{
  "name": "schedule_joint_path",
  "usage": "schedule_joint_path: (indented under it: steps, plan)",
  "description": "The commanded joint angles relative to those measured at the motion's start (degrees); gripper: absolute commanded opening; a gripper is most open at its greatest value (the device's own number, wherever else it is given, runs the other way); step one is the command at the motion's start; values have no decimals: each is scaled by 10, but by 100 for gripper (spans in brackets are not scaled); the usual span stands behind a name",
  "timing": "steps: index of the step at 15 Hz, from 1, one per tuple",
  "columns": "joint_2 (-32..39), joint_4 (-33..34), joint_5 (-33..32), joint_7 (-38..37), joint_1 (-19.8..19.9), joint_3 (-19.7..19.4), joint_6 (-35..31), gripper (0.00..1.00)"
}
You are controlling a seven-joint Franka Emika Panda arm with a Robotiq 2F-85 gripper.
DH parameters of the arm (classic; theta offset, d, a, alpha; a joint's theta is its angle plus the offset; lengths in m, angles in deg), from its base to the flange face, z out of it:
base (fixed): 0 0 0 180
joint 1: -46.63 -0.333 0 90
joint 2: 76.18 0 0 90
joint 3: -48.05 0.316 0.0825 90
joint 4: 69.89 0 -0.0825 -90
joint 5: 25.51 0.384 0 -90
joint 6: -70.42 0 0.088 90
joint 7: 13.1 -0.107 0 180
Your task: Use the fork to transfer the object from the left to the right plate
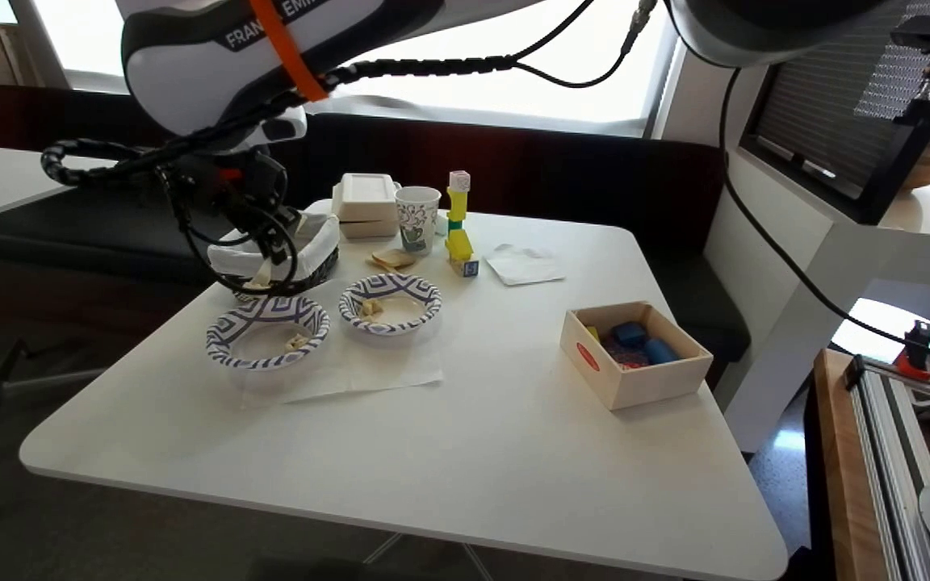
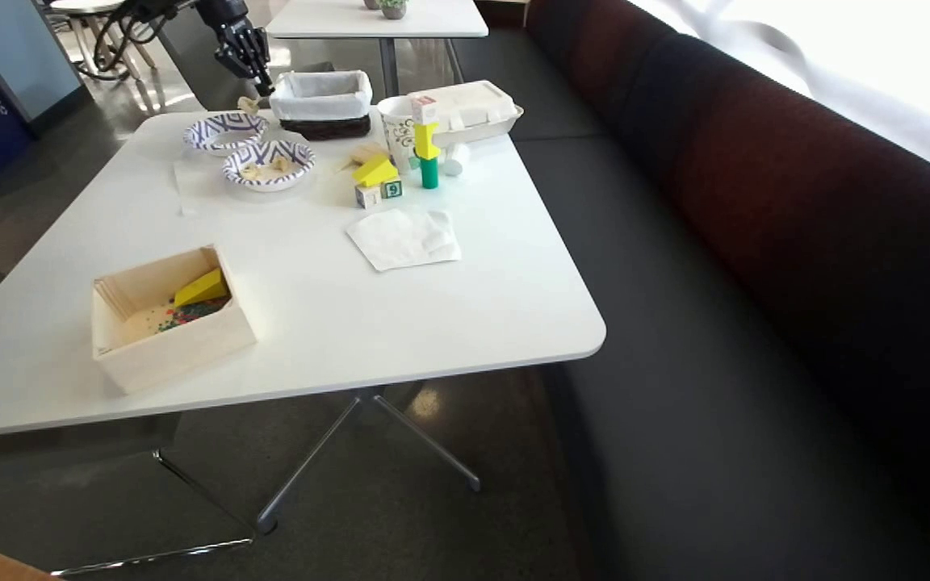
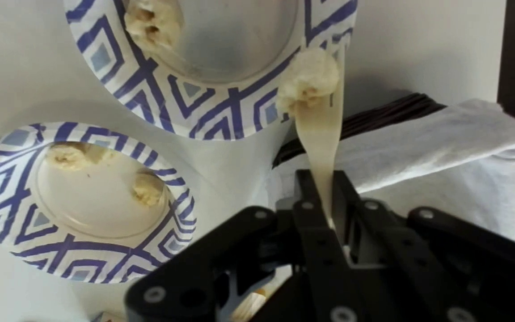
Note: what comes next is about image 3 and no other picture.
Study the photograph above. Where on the black basket with white liner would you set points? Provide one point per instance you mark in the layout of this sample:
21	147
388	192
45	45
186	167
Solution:
436	154

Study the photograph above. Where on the blue patterned paper plate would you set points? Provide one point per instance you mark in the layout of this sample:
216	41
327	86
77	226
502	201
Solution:
222	108
89	208

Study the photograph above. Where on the cream food piece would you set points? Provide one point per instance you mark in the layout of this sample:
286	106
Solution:
148	190
150	24
70	156
307	81

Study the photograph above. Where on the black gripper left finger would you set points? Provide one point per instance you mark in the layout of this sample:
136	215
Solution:
304	269

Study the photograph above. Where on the cream plastic fork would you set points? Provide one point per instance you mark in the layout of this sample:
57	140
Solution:
320	143

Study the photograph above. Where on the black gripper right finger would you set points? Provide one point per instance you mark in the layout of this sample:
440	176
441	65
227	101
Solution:
424	269

